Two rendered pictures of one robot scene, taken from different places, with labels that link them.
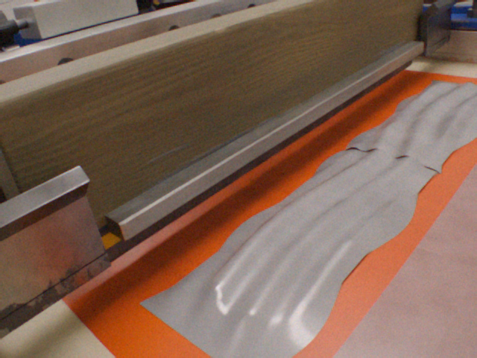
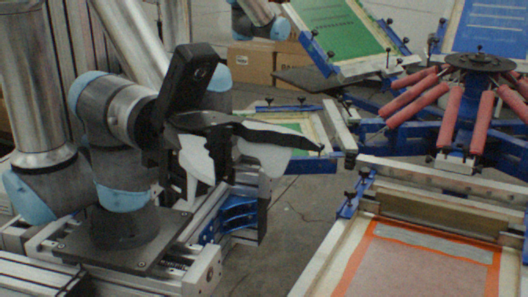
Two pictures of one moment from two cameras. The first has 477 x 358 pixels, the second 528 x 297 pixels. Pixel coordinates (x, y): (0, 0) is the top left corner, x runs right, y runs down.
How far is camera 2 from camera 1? 153 cm
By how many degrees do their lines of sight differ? 62
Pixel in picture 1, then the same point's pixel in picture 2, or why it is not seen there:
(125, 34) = (449, 181)
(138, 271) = (383, 220)
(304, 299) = (386, 234)
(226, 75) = (411, 206)
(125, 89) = (392, 198)
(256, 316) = (380, 230)
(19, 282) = (368, 207)
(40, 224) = (373, 204)
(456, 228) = (411, 248)
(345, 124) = (448, 236)
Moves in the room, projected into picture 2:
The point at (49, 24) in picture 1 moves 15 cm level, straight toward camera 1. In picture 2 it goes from (438, 165) to (413, 178)
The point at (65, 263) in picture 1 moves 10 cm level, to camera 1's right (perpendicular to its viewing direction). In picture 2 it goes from (373, 210) to (390, 226)
